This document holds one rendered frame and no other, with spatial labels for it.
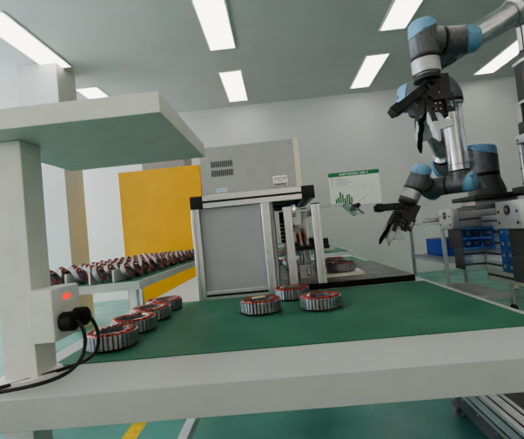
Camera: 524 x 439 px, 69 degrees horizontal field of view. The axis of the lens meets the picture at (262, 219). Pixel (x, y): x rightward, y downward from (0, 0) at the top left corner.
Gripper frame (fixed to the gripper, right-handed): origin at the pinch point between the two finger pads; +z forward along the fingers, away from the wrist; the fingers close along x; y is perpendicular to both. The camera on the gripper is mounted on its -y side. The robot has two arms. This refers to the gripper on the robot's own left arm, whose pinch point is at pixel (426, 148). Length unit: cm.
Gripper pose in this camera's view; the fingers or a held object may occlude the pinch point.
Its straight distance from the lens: 116.7
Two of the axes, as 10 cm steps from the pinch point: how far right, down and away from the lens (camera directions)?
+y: 9.9, -1.0, -0.7
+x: 0.7, 0.3, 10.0
